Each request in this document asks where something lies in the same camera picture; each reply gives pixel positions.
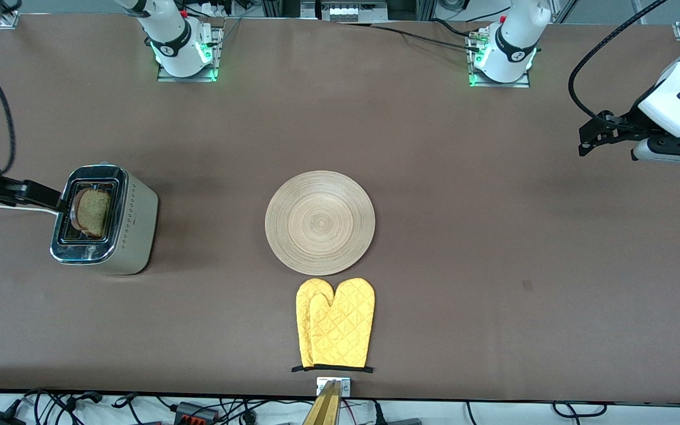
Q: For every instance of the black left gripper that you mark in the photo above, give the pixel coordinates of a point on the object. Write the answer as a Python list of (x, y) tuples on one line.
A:
[(628, 126)]

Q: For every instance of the brown bread slice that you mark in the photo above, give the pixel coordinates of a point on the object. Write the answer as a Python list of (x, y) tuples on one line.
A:
[(93, 212)]

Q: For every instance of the round wooden plate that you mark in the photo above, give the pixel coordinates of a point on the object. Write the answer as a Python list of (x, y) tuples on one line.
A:
[(319, 223)]

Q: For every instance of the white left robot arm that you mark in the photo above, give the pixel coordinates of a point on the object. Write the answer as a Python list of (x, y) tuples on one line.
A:
[(679, 100)]

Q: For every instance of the silver two-slot toaster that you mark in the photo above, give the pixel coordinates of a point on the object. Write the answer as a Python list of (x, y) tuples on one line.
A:
[(133, 230)]

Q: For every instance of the black power adapter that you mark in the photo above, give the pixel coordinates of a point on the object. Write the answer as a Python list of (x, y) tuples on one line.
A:
[(0, 418)]

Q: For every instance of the black and red connector box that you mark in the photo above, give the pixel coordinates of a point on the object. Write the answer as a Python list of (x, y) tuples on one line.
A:
[(197, 411)]

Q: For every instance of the white power strip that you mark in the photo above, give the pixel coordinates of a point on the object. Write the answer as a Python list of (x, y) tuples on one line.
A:
[(352, 10)]

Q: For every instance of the yellow quilted oven mitt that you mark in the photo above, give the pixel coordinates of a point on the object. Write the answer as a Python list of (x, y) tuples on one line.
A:
[(343, 324), (303, 319)]

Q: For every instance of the yellow wooden pole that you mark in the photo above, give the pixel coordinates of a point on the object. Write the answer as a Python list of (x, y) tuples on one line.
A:
[(325, 407)]

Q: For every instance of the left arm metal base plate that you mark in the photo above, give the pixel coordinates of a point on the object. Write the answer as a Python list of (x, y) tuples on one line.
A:
[(499, 84)]

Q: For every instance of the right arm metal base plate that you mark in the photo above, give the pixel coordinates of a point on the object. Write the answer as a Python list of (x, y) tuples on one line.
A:
[(186, 78)]

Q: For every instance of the small metal mounting bracket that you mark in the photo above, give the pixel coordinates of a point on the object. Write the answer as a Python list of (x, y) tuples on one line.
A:
[(346, 385)]

